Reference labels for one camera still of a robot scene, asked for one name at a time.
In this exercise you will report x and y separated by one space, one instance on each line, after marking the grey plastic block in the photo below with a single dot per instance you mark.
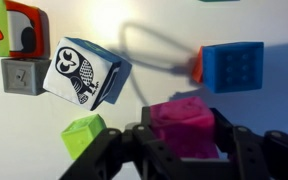
22 76

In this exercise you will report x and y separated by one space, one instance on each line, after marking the blue plastic block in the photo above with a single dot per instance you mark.
234 66

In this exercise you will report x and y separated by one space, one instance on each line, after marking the orange plastic block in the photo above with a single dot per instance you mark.
197 68

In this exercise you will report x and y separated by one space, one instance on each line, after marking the pink plastic block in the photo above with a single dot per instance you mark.
184 126

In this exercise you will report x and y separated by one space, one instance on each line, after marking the blue fabric cube with owl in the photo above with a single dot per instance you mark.
77 73

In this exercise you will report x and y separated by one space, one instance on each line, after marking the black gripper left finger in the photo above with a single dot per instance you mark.
130 156

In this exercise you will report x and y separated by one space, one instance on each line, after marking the yellow-green plastic block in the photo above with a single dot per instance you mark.
80 135

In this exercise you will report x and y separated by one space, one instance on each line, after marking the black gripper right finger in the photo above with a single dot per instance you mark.
260 156

